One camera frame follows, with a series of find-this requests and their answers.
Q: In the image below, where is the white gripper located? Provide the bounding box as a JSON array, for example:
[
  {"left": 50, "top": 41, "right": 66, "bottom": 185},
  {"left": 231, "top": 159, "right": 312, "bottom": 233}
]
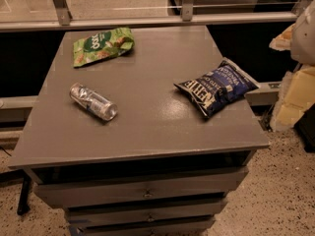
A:
[{"left": 269, "top": 0, "right": 315, "bottom": 132}]

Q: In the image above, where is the blue kettle chips bag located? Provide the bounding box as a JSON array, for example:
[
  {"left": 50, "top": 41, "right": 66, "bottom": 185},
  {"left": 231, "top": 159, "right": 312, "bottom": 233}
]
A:
[{"left": 175, "top": 58, "right": 260, "bottom": 118}]

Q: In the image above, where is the top grey drawer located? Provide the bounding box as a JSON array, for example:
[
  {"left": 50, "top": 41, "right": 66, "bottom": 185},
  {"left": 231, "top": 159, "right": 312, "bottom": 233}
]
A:
[{"left": 33, "top": 166, "right": 248, "bottom": 208}]

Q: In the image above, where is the grey drawer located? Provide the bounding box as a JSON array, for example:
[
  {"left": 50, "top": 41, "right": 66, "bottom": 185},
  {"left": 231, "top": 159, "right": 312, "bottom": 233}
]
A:
[
  {"left": 33, "top": 166, "right": 248, "bottom": 208},
  {"left": 66, "top": 199, "right": 227, "bottom": 228},
  {"left": 70, "top": 216, "right": 215, "bottom": 236}
]

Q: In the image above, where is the grey drawer cabinet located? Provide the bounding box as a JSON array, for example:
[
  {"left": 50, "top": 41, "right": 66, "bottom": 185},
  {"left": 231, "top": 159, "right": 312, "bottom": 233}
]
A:
[{"left": 8, "top": 25, "right": 271, "bottom": 236}]

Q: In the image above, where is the green snack bag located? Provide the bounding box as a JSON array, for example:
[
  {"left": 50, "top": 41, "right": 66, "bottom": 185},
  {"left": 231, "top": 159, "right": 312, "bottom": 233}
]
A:
[{"left": 73, "top": 28, "right": 135, "bottom": 68}]

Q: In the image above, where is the bottom grey drawer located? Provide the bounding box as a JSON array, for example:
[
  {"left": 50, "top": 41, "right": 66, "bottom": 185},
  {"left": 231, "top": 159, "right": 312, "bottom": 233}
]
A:
[{"left": 70, "top": 216, "right": 215, "bottom": 236}]

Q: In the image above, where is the middle grey drawer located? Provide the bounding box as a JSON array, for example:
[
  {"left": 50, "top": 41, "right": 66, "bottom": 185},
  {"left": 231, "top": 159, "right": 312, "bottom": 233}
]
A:
[{"left": 66, "top": 199, "right": 227, "bottom": 228}]

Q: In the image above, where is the black stand leg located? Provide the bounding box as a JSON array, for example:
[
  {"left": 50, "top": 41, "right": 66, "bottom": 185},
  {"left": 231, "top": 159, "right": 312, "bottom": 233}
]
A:
[{"left": 0, "top": 170, "right": 32, "bottom": 215}]

